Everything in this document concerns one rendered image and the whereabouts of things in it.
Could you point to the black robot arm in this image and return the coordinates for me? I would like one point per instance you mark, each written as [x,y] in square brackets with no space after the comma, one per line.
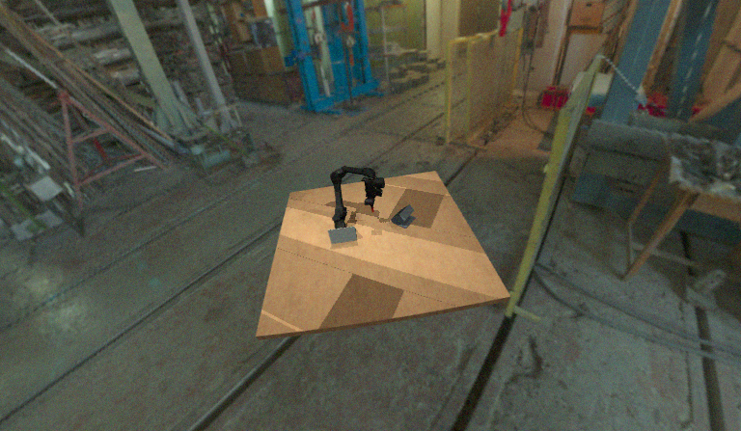
[336,178]

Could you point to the grey sloped panel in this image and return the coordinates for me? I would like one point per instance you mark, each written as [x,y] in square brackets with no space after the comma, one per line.
[403,218]

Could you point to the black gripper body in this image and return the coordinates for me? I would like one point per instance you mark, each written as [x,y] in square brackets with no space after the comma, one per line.
[369,200]

